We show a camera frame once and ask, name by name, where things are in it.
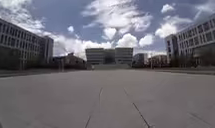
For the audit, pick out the dark trees and low building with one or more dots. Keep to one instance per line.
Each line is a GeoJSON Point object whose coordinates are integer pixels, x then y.
{"type": "Point", "coordinates": [70, 61]}

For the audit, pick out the long pale building, window rows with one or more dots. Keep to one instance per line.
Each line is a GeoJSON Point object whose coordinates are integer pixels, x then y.
{"type": "Point", "coordinates": [195, 41]}

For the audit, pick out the long building with window rows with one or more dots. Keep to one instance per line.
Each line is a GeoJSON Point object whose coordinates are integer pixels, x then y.
{"type": "Point", "coordinates": [16, 41]}

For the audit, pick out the pale slab paved plaza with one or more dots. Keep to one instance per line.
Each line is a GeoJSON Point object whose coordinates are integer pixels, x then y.
{"type": "Point", "coordinates": [108, 100]}

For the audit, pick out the small distant building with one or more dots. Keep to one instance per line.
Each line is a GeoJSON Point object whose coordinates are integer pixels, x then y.
{"type": "Point", "coordinates": [140, 60]}

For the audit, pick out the wide twin-block building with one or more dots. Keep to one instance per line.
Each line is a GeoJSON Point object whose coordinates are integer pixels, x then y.
{"type": "Point", "coordinates": [108, 56]}

